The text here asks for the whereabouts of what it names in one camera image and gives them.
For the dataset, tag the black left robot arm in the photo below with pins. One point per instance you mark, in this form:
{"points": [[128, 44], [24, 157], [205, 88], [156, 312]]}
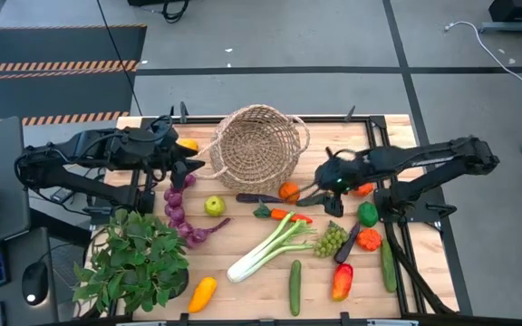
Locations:
{"points": [[84, 185]]}

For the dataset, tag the dark purple carrot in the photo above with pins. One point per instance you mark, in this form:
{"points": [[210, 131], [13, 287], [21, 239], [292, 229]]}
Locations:
{"points": [[256, 198]]}

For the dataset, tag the dark grey desk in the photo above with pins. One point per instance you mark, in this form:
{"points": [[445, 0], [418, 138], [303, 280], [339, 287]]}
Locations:
{"points": [[2, 181]]}

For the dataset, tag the black hazard-striped floor mat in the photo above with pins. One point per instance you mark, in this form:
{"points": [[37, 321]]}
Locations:
{"points": [[52, 95]]}

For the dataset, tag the green cucumber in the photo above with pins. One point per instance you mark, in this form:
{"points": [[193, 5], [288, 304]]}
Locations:
{"points": [[388, 269], [295, 287]]}

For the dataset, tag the black computer mouse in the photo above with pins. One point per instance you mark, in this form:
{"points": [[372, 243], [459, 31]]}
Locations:
{"points": [[34, 280]]}

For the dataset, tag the black aluminium table frame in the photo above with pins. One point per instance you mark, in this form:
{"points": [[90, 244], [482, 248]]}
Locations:
{"points": [[333, 119]]}

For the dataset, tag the red and yellow mango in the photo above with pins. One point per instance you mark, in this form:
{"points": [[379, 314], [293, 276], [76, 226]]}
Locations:
{"points": [[342, 283]]}

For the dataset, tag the yellow-green apple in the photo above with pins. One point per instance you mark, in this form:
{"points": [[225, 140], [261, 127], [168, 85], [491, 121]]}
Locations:
{"points": [[215, 206]]}

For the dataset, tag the green grape bunch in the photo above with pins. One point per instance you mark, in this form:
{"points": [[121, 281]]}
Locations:
{"points": [[331, 242]]}

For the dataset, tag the black plant pot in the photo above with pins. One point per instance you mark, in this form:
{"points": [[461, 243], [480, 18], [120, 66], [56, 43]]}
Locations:
{"points": [[180, 285]]}

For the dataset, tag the black box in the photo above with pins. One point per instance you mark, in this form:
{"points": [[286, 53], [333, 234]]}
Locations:
{"points": [[515, 9]]}

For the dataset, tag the yellow lemon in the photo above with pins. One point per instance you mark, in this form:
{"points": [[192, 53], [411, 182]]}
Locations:
{"points": [[189, 144]]}

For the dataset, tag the woven straw basket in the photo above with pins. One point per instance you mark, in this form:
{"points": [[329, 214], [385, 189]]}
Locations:
{"points": [[256, 149]]}

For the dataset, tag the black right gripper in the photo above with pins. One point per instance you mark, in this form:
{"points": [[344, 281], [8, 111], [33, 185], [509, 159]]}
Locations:
{"points": [[342, 174]]}

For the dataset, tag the orange carrot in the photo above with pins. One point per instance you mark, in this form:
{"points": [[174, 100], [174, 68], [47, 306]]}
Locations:
{"points": [[283, 214]]}

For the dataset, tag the green celery bunch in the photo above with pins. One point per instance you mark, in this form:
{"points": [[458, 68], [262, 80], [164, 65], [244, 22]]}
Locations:
{"points": [[252, 265]]}

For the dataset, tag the green leafy plant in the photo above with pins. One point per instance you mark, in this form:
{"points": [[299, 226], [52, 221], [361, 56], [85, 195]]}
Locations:
{"points": [[129, 253]]}

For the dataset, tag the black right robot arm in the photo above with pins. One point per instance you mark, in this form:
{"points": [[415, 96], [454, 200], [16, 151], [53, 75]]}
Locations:
{"points": [[424, 158]]}

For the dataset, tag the orange bell pepper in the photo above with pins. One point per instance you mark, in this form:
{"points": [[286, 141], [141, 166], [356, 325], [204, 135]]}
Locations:
{"points": [[364, 189], [369, 240]]}

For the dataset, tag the black power adapter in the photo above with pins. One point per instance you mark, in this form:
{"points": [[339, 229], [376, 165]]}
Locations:
{"points": [[63, 194]]}

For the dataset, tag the dark purple eggplant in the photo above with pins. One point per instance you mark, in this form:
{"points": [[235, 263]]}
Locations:
{"points": [[345, 253]]}

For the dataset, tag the grey metal desk leg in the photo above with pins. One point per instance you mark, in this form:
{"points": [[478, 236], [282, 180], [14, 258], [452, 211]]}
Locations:
{"points": [[515, 26]]}

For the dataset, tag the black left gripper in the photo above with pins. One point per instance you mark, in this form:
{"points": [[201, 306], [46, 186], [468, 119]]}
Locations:
{"points": [[166, 151]]}

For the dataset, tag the green bell pepper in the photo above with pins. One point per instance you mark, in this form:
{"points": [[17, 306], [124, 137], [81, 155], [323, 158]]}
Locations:
{"points": [[368, 214]]}

